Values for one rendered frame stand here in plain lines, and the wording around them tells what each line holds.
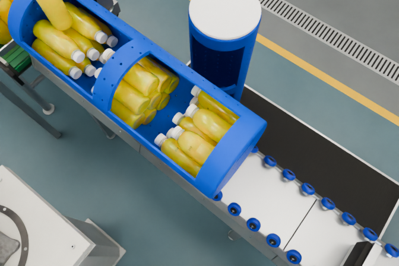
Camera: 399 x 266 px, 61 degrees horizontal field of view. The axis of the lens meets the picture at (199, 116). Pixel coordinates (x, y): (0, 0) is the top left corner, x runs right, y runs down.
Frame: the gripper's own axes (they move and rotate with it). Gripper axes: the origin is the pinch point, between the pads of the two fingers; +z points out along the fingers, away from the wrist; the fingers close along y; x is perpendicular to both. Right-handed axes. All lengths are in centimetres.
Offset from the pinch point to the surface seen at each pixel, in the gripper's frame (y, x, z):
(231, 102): 9, -65, 16
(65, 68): -11.0, -10.1, 27.8
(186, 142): -7, -61, 22
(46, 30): -6.0, 0.4, 20.8
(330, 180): 49, -115, 122
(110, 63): -4.3, -30.4, 12.7
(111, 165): -22, -5, 135
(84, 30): 2.5, -8.1, 22.7
